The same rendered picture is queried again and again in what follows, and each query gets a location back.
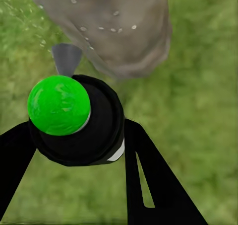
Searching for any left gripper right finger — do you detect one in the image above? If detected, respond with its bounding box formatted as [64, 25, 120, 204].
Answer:
[123, 118, 208, 225]

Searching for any pesticide atomizer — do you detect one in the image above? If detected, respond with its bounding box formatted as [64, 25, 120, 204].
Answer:
[27, 43, 125, 167]

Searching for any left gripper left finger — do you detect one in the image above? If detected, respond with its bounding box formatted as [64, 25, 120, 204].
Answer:
[0, 122, 37, 221]

